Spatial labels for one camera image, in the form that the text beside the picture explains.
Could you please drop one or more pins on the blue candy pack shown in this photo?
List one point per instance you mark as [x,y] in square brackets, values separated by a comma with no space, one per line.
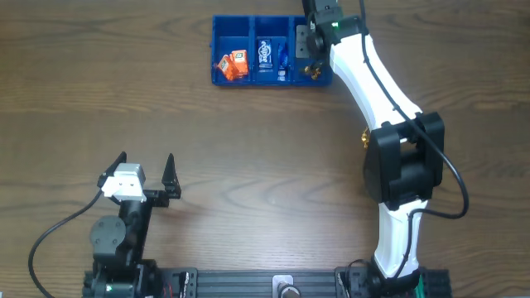
[282,62]
[265,54]

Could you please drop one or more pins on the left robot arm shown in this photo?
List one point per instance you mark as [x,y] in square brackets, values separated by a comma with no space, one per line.
[107,236]

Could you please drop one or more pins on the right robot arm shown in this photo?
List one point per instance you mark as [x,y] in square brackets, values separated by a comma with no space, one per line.
[372,91]

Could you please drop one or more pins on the mounting rail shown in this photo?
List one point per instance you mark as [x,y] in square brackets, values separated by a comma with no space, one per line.
[240,283]

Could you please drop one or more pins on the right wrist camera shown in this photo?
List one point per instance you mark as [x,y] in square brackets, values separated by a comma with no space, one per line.
[302,41]

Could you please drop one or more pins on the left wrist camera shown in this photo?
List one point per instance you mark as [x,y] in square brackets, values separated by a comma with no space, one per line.
[124,182]

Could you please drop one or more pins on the orange candy box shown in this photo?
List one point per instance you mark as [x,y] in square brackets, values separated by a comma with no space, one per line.
[239,58]
[225,68]

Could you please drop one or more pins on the blue tray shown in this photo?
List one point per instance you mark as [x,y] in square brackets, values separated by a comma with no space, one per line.
[232,29]

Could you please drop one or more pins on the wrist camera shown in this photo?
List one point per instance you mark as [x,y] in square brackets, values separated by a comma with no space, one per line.
[124,182]
[302,41]

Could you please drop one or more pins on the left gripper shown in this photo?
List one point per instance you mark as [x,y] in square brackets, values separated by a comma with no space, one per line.
[155,198]

